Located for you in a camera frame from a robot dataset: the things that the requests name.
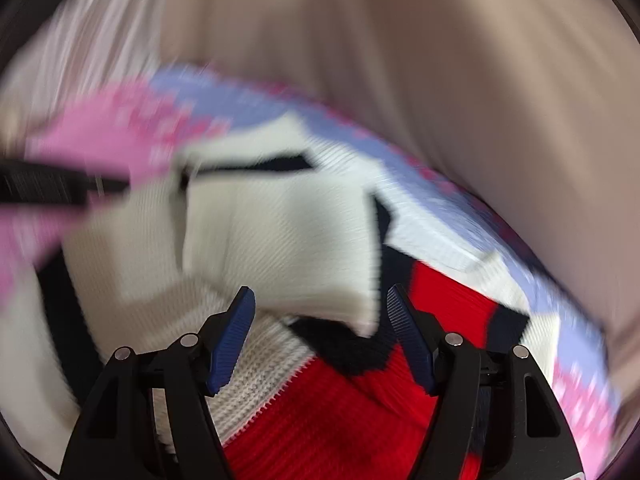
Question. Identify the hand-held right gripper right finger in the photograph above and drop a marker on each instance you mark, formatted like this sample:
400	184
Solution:
411	340

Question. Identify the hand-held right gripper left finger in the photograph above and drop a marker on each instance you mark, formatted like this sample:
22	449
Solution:
231	340

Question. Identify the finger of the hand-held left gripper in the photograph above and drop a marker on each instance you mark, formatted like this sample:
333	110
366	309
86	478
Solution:
45	186

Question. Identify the white red navy knit sweater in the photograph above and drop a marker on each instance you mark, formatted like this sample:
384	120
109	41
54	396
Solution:
280	240

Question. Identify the pink and lilac patterned blanket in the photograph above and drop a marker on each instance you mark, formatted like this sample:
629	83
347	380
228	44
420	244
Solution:
125	125

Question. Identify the white cloth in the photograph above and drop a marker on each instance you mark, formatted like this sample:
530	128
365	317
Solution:
85	50

